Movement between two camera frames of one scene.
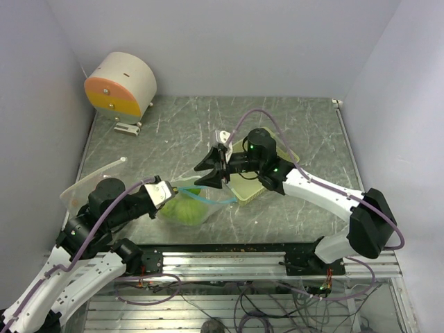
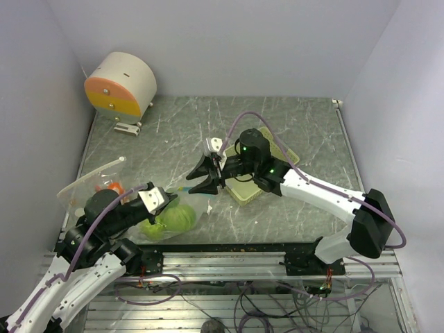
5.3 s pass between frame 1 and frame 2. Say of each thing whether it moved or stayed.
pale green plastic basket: stayed
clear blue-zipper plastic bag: moved
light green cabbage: moved
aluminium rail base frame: stayed
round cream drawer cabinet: stayed
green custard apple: moved
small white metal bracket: stayed
